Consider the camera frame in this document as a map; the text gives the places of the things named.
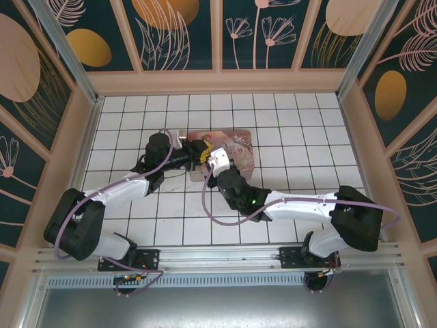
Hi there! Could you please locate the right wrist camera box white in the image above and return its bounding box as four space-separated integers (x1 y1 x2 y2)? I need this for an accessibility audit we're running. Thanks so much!
206 148 231 177

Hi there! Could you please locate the grey metal sheet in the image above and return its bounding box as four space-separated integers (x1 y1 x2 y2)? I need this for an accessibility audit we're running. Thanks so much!
32 287 416 328

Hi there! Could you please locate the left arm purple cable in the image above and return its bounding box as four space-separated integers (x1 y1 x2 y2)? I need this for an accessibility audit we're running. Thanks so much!
54 128 178 298

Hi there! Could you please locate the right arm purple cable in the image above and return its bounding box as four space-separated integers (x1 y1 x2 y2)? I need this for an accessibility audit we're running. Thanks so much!
201 167 401 295

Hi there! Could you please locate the slotted grey cable duct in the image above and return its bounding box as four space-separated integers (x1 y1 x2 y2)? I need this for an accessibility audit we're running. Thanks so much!
46 275 393 288

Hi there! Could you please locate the pink illustrated tin box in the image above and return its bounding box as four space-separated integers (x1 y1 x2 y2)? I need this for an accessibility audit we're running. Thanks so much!
186 128 257 182

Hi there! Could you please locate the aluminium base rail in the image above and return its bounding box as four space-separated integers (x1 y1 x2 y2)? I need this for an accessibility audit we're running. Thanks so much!
32 241 406 275

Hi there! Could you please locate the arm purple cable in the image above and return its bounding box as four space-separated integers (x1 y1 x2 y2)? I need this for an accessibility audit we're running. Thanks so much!
201 167 401 295
54 128 178 298

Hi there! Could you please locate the aluminium frame post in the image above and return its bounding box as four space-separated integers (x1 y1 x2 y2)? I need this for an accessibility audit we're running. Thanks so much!
27 0 105 106
336 0 390 100

